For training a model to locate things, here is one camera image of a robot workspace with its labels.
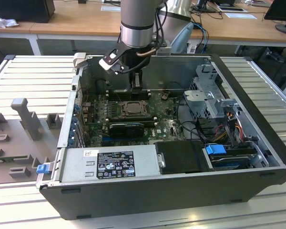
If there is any open black PC case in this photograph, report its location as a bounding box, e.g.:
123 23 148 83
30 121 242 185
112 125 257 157
35 52 286 221

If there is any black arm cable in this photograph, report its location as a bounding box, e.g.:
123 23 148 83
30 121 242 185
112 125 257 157
153 0 169 48

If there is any grey parts rack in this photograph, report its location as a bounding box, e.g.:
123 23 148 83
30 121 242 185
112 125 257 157
0 97 64 185

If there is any wooden desk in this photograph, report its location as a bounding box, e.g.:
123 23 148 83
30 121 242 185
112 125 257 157
0 0 124 57
188 0 286 55

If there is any grey power supply unit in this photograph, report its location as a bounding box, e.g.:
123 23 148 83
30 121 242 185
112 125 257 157
50 146 163 185

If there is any black computer monitor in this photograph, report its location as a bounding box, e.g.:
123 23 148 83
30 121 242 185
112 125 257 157
264 0 286 36

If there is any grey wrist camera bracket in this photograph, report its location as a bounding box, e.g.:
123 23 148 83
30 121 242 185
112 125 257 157
156 41 172 57

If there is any black graphics card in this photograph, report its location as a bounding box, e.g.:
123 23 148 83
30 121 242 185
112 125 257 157
109 123 145 139

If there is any blue case latch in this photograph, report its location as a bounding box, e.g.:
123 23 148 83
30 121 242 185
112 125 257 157
37 164 50 175

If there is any hard disk in blue carrier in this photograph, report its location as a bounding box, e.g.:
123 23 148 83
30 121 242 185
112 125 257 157
204 144 251 172

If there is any black cable bundle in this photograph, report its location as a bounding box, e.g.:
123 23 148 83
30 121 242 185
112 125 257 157
176 100 221 144

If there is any green motherboard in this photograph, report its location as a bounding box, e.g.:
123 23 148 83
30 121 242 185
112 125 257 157
82 92 189 147

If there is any blue cable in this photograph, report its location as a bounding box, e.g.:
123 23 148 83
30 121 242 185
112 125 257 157
192 22 208 52

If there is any CPU socket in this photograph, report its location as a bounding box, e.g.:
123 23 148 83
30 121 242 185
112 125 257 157
118 100 153 120

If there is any black computer tower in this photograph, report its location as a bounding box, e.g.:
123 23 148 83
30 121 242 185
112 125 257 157
0 0 56 24

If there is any yellow orange wire bundle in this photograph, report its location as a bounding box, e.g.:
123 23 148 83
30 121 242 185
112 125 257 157
214 114 244 144

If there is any grey case latch handle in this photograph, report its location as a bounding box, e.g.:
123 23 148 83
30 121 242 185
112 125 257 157
72 52 87 70

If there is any black RAM slot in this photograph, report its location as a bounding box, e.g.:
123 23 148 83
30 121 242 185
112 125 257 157
109 115 156 119
109 118 156 122
107 95 151 99
106 91 151 94
108 97 151 101
107 93 151 96

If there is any crumpled white paper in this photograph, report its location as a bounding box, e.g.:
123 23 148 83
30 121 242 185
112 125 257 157
0 13 20 29

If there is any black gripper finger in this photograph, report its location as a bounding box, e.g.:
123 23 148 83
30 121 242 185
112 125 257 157
130 70 137 94
137 70 144 94

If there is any metal drive cage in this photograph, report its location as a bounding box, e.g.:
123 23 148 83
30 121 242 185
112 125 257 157
183 63 244 120

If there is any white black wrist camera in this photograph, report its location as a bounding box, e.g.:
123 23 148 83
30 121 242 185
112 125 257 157
99 48 124 75

